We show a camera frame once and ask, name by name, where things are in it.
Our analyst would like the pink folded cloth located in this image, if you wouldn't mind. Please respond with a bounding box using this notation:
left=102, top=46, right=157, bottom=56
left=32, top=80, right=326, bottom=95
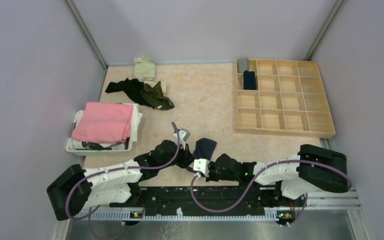
left=71, top=102, right=134, bottom=144

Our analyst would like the dark green underwear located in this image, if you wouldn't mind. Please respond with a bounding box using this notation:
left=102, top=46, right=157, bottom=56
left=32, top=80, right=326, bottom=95
left=140, top=84, right=175, bottom=111

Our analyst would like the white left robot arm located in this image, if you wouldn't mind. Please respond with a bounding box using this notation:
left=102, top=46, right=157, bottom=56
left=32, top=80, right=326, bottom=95
left=46, top=140, right=194, bottom=221

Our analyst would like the navy underwear cream waistband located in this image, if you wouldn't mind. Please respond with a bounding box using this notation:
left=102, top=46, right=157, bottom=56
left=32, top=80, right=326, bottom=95
left=192, top=138, right=217, bottom=160

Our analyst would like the grey underwear white waistband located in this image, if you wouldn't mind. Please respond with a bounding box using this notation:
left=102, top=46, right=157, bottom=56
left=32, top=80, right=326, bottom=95
left=236, top=57, right=250, bottom=74

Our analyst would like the white folded cloth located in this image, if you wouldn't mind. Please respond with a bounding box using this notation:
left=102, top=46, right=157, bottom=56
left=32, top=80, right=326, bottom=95
left=70, top=103, right=139, bottom=150

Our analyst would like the light green underwear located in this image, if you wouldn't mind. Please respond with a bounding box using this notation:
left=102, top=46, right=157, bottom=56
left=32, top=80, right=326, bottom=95
left=133, top=56, right=156, bottom=81

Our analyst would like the black underwear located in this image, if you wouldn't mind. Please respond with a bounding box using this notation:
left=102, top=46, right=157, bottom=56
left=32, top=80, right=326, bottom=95
left=105, top=78, right=153, bottom=108

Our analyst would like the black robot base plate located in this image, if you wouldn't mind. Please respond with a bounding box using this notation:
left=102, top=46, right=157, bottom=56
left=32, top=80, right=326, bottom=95
left=109, top=185, right=304, bottom=217

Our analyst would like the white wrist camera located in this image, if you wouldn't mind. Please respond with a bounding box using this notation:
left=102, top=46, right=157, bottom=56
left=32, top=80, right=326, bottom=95
left=174, top=128, right=191, bottom=148
left=192, top=158, right=211, bottom=177

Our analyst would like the navy orange underwear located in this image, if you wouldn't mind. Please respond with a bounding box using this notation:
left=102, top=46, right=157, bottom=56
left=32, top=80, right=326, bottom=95
left=243, top=70, right=257, bottom=90

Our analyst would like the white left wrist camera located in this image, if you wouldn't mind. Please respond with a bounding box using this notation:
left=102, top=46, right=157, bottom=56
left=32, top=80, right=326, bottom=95
left=174, top=128, right=191, bottom=148

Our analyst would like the wooden compartment tray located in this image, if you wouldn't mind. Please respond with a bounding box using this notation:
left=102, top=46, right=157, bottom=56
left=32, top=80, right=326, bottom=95
left=233, top=58, right=336, bottom=139

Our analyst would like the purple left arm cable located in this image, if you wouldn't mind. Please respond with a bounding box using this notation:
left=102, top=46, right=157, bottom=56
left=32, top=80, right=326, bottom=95
left=65, top=122, right=182, bottom=240

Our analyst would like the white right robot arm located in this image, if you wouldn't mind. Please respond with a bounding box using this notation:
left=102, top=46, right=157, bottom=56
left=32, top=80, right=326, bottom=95
left=193, top=144, right=352, bottom=206

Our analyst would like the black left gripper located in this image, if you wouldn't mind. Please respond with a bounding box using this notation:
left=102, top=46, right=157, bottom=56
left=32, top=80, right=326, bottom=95
left=158, top=140, right=196, bottom=170

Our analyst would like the aluminium frame rail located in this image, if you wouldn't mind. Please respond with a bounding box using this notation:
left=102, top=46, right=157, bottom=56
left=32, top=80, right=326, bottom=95
left=52, top=190, right=375, bottom=240

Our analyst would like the white perforated plastic basket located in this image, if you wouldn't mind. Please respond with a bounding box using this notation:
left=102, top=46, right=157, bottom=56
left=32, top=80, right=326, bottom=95
left=65, top=110, right=143, bottom=157

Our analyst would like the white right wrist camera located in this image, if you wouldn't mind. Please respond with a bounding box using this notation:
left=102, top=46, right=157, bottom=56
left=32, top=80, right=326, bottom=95
left=192, top=158, right=211, bottom=177

